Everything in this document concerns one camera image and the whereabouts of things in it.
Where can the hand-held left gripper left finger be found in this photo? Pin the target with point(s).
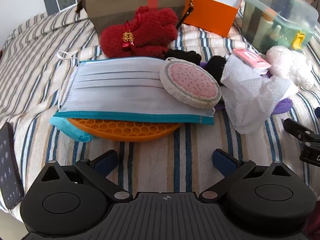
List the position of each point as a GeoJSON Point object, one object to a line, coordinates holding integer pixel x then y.
{"type": "Point", "coordinates": [107, 160]}

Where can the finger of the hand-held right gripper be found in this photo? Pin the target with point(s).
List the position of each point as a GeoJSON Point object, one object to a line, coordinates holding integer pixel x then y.
{"type": "Point", "coordinates": [297, 130]}

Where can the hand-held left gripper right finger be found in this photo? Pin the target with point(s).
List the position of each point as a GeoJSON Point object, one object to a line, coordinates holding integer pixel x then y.
{"type": "Point", "coordinates": [225, 163]}

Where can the purple soft cloth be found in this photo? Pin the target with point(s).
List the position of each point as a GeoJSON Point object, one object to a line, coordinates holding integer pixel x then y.
{"type": "Point", "coordinates": [282, 106]}

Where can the orange silicone honeycomb mat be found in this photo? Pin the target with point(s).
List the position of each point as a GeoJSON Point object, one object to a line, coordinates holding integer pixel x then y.
{"type": "Point", "coordinates": [125, 130]}

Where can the blue wet wipe pack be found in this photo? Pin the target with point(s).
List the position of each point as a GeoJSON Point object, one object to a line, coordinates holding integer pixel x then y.
{"type": "Point", "coordinates": [72, 131]}

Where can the white textured wipe cloth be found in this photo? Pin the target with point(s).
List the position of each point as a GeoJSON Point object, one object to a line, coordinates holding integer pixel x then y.
{"type": "Point", "coordinates": [250, 97]}

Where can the white plush toy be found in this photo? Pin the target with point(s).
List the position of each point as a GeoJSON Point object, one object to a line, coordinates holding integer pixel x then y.
{"type": "Point", "coordinates": [290, 65]}

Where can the light blue face mask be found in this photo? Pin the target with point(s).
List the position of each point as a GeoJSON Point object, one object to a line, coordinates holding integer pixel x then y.
{"type": "Point", "coordinates": [112, 90]}

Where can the red fluffy plush pouch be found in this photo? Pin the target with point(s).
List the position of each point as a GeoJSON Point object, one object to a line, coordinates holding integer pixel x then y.
{"type": "Point", "coordinates": [150, 30]}

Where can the orange cardboard box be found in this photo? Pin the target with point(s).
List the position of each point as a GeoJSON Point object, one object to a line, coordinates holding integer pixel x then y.
{"type": "Point", "coordinates": [210, 12]}

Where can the striped bed blanket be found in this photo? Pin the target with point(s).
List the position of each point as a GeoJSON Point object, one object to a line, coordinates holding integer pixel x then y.
{"type": "Point", "coordinates": [162, 155]}

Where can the pink white small packet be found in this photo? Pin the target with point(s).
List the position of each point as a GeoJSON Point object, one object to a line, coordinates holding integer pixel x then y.
{"type": "Point", "coordinates": [250, 58]}

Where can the black smartphone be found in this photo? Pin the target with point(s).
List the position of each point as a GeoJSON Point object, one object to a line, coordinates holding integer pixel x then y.
{"type": "Point", "coordinates": [8, 167]}

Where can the clear plastic storage container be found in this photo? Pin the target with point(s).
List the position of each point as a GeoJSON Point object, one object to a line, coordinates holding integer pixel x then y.
{"type": "Point", "coordinates": [275, 17]}

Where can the striped canvas zip pouch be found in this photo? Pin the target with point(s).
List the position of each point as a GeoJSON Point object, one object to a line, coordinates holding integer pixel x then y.
{"type": "Point", "coordinates": [120, 2]}

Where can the white digital clock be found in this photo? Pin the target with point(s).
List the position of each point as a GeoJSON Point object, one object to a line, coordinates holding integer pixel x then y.
{"type": "Point", "coordinates": [65, 2]}

